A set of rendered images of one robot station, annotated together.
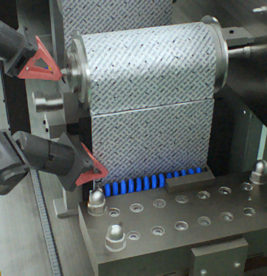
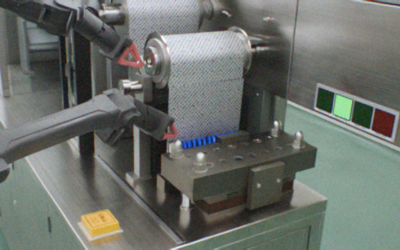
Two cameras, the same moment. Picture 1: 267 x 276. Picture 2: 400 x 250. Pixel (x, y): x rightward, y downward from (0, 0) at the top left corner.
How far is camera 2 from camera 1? 0.51 m
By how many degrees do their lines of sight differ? 19
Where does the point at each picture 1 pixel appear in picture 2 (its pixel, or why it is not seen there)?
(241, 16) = (250, 30)
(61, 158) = (153, 114)
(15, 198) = (94, 176)
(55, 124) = not seen: hidden behind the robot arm
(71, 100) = (148, 84)
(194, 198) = (239, 145)
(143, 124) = (201, 95)
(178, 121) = (222, 94)
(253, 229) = (285, 155)
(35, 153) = (139, 108)
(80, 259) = (162, 201)
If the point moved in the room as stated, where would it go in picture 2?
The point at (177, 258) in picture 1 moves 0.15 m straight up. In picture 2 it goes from (241, 177) to (245, 121)
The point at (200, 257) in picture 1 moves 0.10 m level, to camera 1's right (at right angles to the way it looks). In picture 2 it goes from (257, 173) to (294, 169)
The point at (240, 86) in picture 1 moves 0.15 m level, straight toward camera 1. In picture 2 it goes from (253, 77) to (261, 92)
